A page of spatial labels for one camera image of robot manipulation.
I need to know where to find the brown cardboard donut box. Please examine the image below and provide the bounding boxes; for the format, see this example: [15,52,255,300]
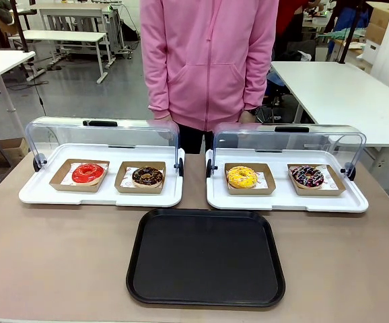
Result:
[114,160,167,195]
[48,158,111,194]
[287,163,347,198]
[223,162,277,197]

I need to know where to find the red glazed donut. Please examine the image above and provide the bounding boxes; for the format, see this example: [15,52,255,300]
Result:
[71,162,106,186]

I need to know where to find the white display tray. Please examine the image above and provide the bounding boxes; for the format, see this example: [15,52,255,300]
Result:
[205,147,369,213]
[18,142,184,208]

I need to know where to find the chocolate sprinkled donut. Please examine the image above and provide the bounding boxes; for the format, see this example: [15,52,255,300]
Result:
[131,166,165,188]

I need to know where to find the yellow glazed donut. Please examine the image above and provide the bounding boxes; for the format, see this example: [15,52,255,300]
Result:
[226,165,258,190]

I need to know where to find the black plastic serving tray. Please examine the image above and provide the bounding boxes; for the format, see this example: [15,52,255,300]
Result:
[126,207,287,308]

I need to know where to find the dark donut with white drizzle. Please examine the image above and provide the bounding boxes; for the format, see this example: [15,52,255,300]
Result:
[290,164,325,190]

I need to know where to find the cardboard box on floor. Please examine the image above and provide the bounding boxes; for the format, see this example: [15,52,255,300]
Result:
[0,137,31,168]

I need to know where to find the black vertical pole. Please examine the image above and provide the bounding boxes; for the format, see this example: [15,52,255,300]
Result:
[337,0,367,65]
[10,0,31,54]

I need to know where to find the white bench table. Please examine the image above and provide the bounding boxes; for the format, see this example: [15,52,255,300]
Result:
[8,29,116,85]

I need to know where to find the white printed paper liner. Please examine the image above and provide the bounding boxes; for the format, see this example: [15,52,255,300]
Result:
[227,169,269,190]
[120,166,166,188]
[290,164,338,190]
[61,161,110,186]

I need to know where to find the clear dome lid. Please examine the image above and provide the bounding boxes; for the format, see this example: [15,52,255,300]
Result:
[206,122,367,182]
[24,116,184,178]

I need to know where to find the person in pink hoodie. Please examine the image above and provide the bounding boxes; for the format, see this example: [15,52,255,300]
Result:
[139,0,280,155]

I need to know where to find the large white table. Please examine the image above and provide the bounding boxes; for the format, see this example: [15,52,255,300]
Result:
[270,60,389,149]

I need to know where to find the stacked cardboard boxes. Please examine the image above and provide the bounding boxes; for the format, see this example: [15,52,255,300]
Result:
[362,1,389,65]

